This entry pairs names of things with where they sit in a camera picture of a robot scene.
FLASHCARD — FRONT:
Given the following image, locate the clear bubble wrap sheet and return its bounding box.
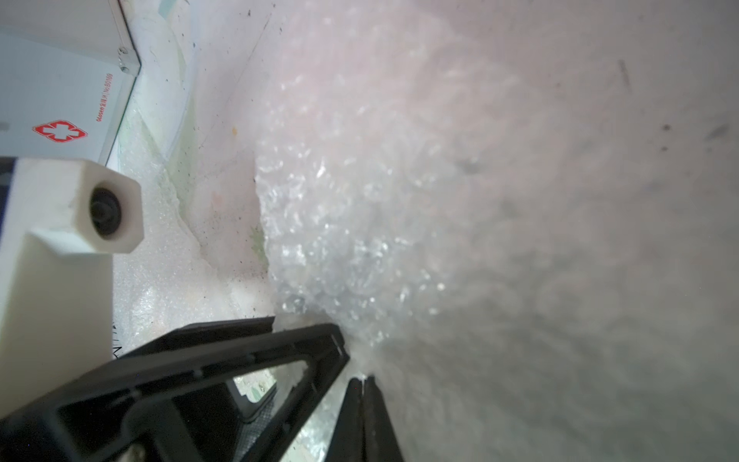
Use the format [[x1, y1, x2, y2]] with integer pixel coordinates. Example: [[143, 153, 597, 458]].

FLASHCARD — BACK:
[[111, 1, 738, 461]]

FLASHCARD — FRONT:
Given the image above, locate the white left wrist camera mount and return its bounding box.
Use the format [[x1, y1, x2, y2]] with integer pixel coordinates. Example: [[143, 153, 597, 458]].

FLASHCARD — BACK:
[[1, 158, 144, 417]]

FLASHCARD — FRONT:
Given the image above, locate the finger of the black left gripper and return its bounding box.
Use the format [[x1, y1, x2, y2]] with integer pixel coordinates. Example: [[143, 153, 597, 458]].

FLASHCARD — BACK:
[[1, 318, 349, 461]]

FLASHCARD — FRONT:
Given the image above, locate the silver metal first aid case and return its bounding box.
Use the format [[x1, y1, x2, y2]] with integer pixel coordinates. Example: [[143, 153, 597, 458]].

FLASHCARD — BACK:
[[1, 0, 140, 165]]

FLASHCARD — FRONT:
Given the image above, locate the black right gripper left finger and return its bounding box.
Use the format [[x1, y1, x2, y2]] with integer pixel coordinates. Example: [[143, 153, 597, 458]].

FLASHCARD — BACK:
[[324, 378, 365, 462]]

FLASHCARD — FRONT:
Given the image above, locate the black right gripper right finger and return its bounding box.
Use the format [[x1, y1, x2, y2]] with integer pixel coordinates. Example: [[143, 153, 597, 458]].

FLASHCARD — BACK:
[[362, 375, 404, 462]]

